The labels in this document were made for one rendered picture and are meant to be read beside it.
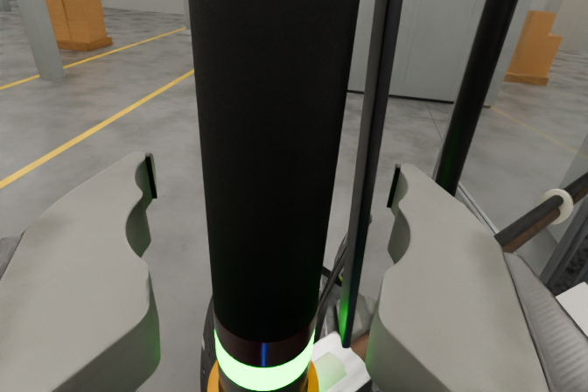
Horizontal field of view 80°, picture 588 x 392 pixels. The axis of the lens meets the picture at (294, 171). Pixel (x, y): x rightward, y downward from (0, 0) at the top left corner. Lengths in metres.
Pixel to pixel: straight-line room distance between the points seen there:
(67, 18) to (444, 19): 6.78
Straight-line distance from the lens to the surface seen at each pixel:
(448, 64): 5.83
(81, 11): 8.35
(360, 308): 0.73
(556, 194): 0.38
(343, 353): 0.20
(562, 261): 0.89
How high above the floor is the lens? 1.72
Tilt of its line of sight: 30 degrees down
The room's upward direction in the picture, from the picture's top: 4 degrees clockwise
